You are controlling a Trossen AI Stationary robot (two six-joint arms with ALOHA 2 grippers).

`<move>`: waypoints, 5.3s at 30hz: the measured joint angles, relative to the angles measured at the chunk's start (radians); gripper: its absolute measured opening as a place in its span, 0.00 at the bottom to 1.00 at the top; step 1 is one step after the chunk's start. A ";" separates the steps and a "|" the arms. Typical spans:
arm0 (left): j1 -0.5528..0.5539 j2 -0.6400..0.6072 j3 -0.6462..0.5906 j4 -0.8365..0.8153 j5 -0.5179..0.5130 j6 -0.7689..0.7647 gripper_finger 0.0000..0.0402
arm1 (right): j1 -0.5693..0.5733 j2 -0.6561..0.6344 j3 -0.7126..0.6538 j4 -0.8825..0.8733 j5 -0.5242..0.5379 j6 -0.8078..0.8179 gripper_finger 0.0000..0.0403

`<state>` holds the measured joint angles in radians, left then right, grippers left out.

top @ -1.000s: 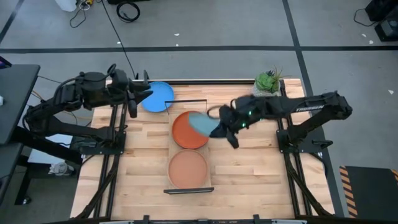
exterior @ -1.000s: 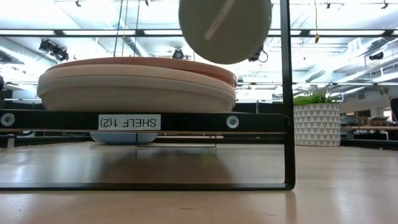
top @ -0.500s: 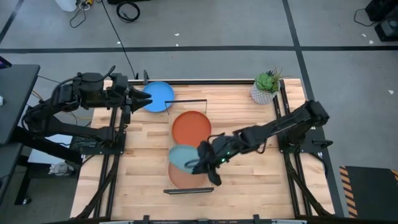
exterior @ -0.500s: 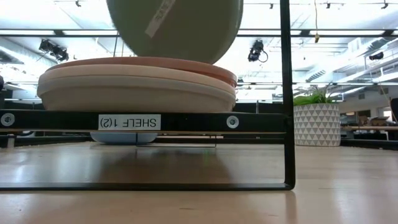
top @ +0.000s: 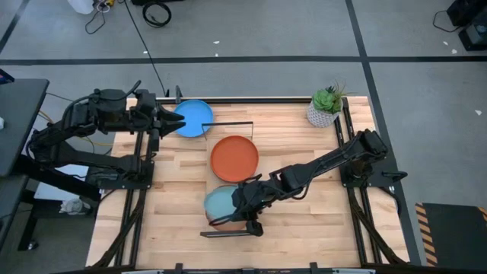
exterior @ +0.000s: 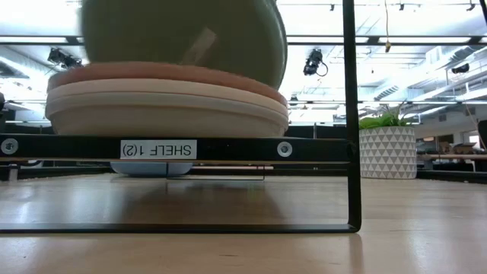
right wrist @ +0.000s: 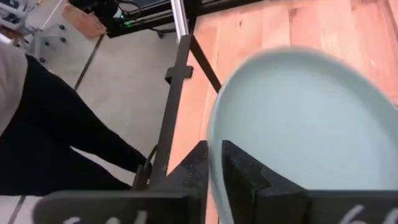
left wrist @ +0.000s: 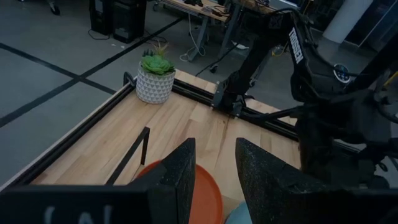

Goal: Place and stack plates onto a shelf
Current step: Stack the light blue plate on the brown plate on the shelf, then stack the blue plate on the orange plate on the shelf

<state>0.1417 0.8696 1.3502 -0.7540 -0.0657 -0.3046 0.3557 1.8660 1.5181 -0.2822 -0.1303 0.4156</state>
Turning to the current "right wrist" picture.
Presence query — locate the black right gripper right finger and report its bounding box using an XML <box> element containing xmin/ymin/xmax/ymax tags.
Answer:
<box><xmin>221</xmin><ymin>139</ymin><xmax>398</xmax><ymax>224</ymax></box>

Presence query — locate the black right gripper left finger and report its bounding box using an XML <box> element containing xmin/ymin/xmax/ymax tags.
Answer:
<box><xmin>32</xmin><ymin>140</ymin><xmax>210</xmax><ymax>224</ymax></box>

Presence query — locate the green-grey plate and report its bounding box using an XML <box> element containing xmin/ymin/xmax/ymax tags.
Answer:
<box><xmin>206</xmin><ymin>46</ymin><xmax>398</xmax><ymax>224</ymax></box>

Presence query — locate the person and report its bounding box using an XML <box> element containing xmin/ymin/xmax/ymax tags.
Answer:
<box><xmin>0</xmin><ymin>43</ymin><xmax>153</xmax><ymax>197</ymax></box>

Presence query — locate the black electronic device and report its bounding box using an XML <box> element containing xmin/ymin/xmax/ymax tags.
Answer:
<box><xmin>67</xmin><ymin>0</ymin><xmax>175</xmax><ymax>39</ymax></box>

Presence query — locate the brown wooden box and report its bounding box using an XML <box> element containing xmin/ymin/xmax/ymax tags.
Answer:
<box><xmin>61</xmin><ymin>2</ymin><xmax>107</xmax><ymax>40</ymax></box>

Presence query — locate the black table frame rail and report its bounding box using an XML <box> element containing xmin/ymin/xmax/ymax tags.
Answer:
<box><xmin>132</xmin><ymin>34</ymin><xmax>195</xmax><ymax>191</ymax></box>

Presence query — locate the silver aluminium post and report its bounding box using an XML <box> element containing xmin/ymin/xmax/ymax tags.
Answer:
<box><xmin>170</xmin><ymin>0</ymin><xmax>190</xmax><ymax>43</ymax></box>

